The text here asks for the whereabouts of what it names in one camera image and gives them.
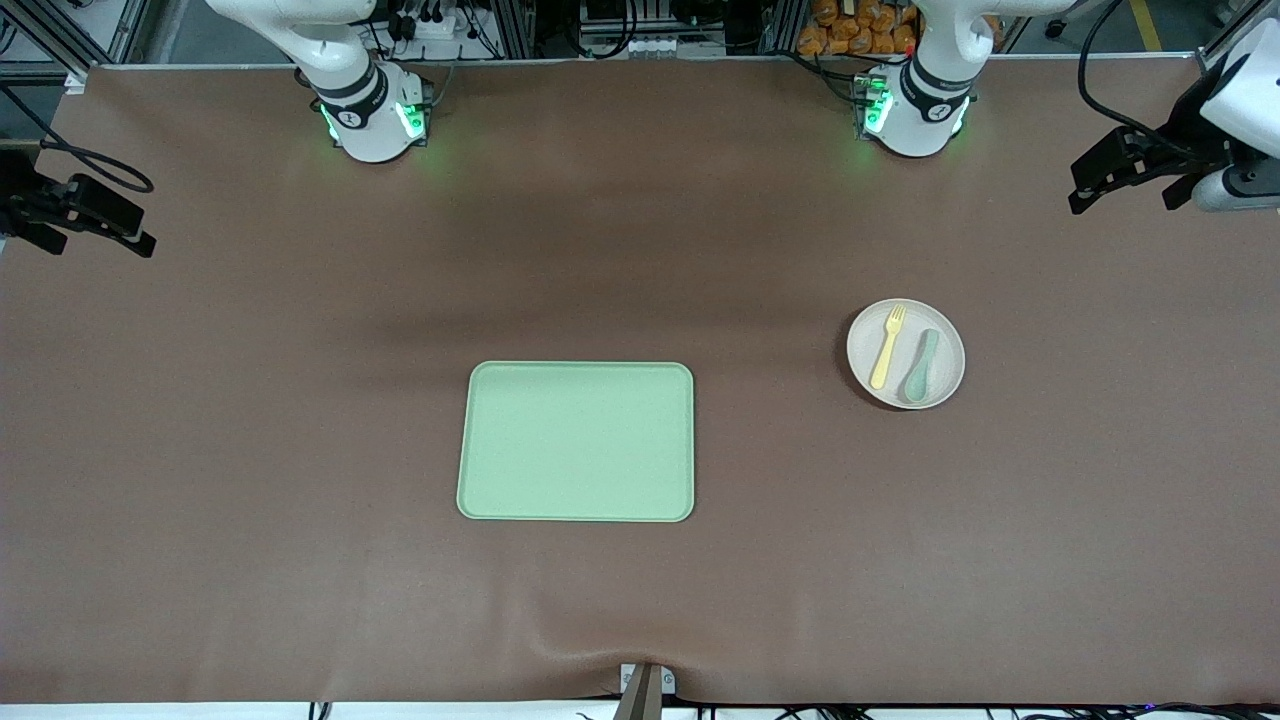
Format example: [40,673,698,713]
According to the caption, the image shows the round beige plate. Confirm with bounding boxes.
[846,298,967,410]

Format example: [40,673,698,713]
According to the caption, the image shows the yellow plastic fork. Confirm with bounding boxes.
[869,303,908,391]

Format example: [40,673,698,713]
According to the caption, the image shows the brown table cloth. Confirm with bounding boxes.
[0,58,1280,706]

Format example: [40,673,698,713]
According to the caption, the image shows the sage green plastic spoon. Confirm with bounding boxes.
[903,328,941,404]

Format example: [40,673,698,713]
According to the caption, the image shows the orange snack bags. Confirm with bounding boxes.
[797,0,919,57]

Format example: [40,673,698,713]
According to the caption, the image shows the white power strip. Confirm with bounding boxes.
[398,8,479,43]

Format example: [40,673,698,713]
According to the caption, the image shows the white terminal block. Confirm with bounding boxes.
[583,35,691,58]

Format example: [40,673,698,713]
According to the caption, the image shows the light green rectangular tray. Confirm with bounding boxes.
[456,361,696,523]

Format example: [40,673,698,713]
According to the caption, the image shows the metal table clamp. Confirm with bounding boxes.
[612,663,677,720]

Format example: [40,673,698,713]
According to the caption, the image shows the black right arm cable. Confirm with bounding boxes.
[0,85,154,194]

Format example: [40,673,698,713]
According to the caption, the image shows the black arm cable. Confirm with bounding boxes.
[1077,0,1226,166]
[0,85,154,194]

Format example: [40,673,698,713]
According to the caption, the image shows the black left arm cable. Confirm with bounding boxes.
[1077,0,1226,166]

